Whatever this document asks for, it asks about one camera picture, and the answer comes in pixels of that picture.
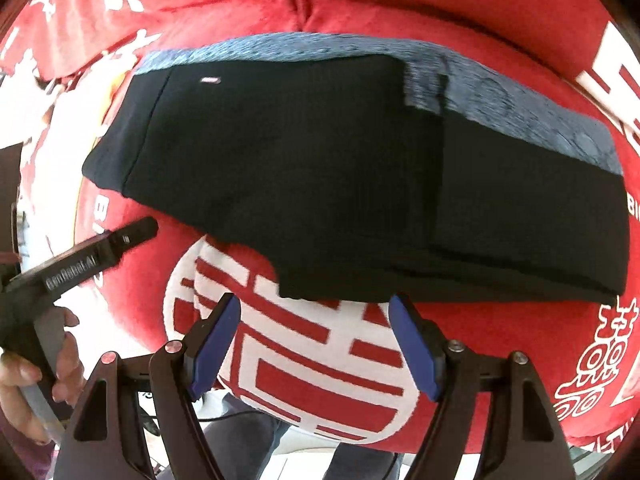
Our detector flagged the red printed blanket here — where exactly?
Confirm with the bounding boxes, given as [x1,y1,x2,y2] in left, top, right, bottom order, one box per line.
[0,0,640,457]

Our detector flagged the black cable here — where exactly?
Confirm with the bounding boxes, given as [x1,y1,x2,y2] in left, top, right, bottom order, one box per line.
[139,400,253,437]

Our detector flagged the black pants with blue trim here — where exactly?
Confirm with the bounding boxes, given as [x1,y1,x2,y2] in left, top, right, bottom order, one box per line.
[82,34,632,307]

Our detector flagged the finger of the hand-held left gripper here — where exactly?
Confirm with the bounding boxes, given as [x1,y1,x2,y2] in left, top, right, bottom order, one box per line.
[106,216,160,261]

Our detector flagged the person's jeans leg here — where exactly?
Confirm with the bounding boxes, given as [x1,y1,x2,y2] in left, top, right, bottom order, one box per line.
[200,392,293,480]
[322,437,403,480]

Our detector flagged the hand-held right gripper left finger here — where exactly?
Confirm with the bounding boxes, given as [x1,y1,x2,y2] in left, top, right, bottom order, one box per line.
[53,292,242,480]

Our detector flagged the cream cloth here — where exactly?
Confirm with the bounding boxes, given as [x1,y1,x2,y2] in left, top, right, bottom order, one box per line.
[15,67,166,361]

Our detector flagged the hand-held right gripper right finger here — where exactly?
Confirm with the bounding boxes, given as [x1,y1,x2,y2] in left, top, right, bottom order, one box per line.
[388,294,577,480]

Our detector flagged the person's left hand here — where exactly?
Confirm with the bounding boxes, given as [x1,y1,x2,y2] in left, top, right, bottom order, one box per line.
[0,307,87,445]

